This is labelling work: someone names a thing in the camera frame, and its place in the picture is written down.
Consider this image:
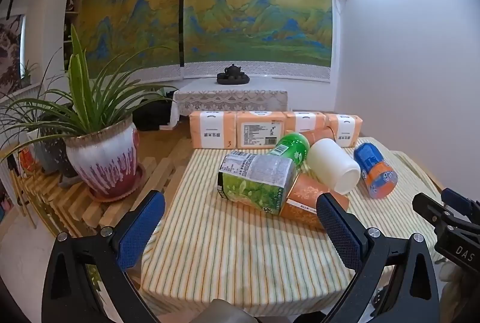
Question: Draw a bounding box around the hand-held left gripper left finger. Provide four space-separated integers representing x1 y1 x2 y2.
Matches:
42 190 166 323

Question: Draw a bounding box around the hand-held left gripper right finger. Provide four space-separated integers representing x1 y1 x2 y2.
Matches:
316 192 440 323

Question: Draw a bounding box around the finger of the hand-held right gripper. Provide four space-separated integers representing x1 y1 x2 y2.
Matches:
412 192 457 231
441 188 480 219

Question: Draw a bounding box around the white cup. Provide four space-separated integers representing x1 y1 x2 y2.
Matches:
307 138 361 195

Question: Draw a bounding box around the orange patterned packet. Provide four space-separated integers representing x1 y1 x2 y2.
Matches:
279 175 350 232

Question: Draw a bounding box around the blue and orange can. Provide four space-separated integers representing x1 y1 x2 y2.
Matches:
353 142 398 199

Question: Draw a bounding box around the wooden slat rack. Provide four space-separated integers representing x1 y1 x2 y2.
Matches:
11 128 196 238

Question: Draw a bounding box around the striped tablecloth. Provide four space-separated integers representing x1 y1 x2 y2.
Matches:
140 137 446 318

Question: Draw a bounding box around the plant in white red pot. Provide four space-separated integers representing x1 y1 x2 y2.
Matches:
0 25 178 197

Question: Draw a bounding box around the green plastic bottle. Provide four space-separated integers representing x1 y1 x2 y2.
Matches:
272 133 311 168

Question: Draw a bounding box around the green labelled clear bottle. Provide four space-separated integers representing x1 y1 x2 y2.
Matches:
217 150 298 216

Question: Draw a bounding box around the black bag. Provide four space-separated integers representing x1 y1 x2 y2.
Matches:
133 97 178 132

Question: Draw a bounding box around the plant in dark speckled pot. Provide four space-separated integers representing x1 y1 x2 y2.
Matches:
0 90 77 178

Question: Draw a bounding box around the lace covered table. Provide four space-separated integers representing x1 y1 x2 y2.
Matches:
170 77 289 128

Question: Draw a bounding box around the black tea tray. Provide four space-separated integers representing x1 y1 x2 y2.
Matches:
216 72 250 86

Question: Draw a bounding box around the narrow landscape wall hanging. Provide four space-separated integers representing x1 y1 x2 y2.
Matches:
70 0 187 79

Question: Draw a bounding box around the wall shelf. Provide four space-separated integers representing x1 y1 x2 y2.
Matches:
63 0 84 73

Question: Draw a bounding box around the red tree wall picture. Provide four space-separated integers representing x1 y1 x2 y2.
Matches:
0 13 26 99

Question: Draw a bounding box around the wide landscape wall hanging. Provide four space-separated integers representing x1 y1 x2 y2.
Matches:
181 0 335 84

